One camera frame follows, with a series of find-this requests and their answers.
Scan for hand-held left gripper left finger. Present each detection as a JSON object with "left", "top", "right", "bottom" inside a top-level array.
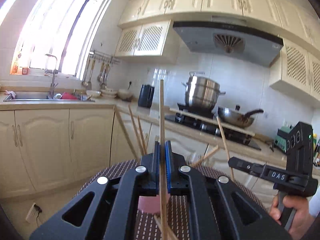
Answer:
[{"left": 29, "top": 141, "right": 160, "bottom": 240}]

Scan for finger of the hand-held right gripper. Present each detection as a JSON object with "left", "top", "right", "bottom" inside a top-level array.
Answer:
[{"left": 228, "top": 156, "right": 268, "bottom": 178}]

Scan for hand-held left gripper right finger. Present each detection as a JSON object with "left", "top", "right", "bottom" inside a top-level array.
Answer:
[{"left": 164, "top": 141, "right": 292, "bottom": 240}]

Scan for slender wooden chopstick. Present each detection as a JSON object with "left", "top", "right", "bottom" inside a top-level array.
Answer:
[
  {"left": 216, "top": 116, "right": 235, "bottom": 182},
  {"left": 159, "top": 79, "right": 168, "bottom": 240}
]

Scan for set of wooden chopsticks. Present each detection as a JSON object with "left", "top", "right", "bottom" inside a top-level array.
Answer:
[{"left": 113, "top": 104, "right": 220, "bottom": 240}]

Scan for pink cup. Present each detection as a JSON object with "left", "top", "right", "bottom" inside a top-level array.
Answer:
[{"left": 138, "top": 194, "right": 170, "bottom": 215}]

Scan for person's right hand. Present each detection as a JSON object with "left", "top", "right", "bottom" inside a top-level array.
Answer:
[{"left": 269, "top": 194, "right": 317, "bottom": 233}]

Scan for green multi-cooker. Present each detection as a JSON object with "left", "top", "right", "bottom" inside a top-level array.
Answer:
[{"left": 277, "top": 126, "right": 298, "bottom": 153}]

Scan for black gas cooktop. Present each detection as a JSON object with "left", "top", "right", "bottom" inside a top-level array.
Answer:
[{"left": 164, "top": 114, "right": 262, "bottom": 150}]

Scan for black electric kettle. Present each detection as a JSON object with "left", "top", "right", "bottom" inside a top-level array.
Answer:
[{"left": 138, "top": 84, "right": 155, "bottom": 108}]

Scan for brown polka-dot tablecloth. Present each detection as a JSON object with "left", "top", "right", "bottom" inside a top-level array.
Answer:
[{"left": 69, "top": 159, "right": 269, "bottom": 240}]

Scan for stainless steel steamer pot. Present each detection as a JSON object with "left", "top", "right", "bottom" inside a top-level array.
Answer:
[{"left": 182, "top": 72, "right": 226, "bottom": 110}]

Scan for stack of white dishes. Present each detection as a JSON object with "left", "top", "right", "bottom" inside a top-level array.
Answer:
[{"left": 100, "top": 87, "right": 118, "bottom": 98}]

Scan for hanging metal spoons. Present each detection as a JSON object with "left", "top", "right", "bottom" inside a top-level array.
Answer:
[{"left": 97, "top": 61, "right": 112, "bottom": 90}]

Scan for hanging metal ladle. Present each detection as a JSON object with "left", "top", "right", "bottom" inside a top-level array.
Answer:
[{"left": 82, "top": 59, "right": 95, "bottom": 89}]

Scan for grey range hood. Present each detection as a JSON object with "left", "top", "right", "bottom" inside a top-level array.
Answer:
[{"left": 172, "top": 15, "right": 284, "bottom": 67}]

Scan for metal sink faucet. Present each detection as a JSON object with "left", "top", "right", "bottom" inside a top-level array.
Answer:
[{"left": 45, "top": 54, "right": 59, "bottom": 99}]

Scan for white power strip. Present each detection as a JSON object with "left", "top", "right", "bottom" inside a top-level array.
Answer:
[{"left": 26, "top": 202, "right": 43, "bottom": 223}]

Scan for stainless steel sink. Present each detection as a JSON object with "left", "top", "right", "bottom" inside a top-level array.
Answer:
[{"left": 4, "top": 91, "right": 95, "bottom": 103}]

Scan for sliding kitchen window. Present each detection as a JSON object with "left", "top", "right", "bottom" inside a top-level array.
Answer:
[{"left": 10, "top": 0, "right": 112, "bottom": 79}]

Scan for black power cable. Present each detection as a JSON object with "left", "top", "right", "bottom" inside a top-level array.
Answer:
[{"left": 265, "top": 139, "right": 278, "bottom": 153}]

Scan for metal wok with black handle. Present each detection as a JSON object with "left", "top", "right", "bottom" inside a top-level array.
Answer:
[{"left": 217, "top": 104, "right": 264, "bottom": 128}]

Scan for large lattice-door wall cabinet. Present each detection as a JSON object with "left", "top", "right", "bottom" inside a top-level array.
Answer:
[{"left": 269, "top": 39, "right": 320, "bottom": 103}]

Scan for metal utensil rail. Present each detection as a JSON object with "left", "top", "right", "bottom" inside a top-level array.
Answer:
[{"left": 90, "top": 50, "right": 120, "bottom": 64}]

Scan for small lattice-door wall cabinet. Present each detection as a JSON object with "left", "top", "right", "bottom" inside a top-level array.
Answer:
[{"left": 115, "top": 20, "right": 178, "bottom": 64}]

